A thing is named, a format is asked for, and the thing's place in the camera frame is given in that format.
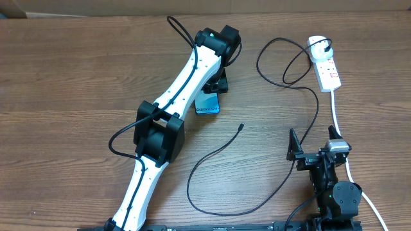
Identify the white power strip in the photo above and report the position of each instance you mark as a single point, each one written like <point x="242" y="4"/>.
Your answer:
<point x="327" y="75"/>

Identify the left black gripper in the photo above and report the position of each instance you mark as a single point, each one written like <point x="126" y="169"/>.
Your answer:
<point x="221" y="86"/>

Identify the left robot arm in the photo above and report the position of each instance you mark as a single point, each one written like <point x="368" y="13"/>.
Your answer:
<point x="159" y="132"/>

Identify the white USB charger plug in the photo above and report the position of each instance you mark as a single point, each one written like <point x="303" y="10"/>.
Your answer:
<point x="317" y="48"/>

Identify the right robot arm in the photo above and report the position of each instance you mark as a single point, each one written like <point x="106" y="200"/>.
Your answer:
<point x="337" y="201"/>

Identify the Samsung Galaxy smartphone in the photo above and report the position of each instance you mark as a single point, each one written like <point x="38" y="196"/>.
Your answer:
<point x="207" y="103"/>

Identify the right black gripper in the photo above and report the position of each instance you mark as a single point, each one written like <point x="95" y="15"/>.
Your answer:
<point x="295" y="153"/>

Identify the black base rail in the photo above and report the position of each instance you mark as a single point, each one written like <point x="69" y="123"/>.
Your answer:
<point x="275" y="226"/>

